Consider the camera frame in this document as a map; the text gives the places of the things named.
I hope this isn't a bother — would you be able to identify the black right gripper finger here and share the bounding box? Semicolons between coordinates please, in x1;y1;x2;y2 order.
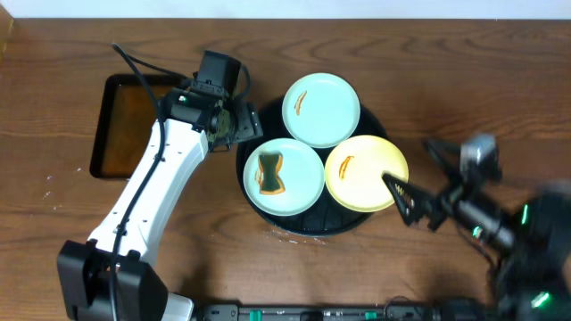
382;173;431;226
423;138;461;178

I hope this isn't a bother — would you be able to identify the orange green sponge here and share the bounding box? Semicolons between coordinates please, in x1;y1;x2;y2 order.
257;152;286;195

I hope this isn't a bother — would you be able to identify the light green plate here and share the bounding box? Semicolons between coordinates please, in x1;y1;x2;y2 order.
243;138;325;217
282;73;360;149

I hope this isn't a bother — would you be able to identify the light green plate top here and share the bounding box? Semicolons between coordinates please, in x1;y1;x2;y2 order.
282;73;360;149

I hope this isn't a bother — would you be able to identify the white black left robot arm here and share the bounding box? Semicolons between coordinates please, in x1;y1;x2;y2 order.
57;80;262;320

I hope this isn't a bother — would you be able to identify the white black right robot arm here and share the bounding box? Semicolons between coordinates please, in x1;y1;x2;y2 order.
383;135;570;320

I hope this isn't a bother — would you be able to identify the round black tray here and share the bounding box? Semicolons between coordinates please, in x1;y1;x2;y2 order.
236;96;372;237

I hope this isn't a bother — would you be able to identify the black rectangular water tray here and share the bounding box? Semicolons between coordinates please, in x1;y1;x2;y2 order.
88;72;191;180

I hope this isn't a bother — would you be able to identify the yellow plate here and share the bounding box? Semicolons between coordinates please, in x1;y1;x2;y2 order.
325;135;409;213

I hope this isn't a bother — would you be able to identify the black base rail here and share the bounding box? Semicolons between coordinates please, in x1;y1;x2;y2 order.
191;301;493;321

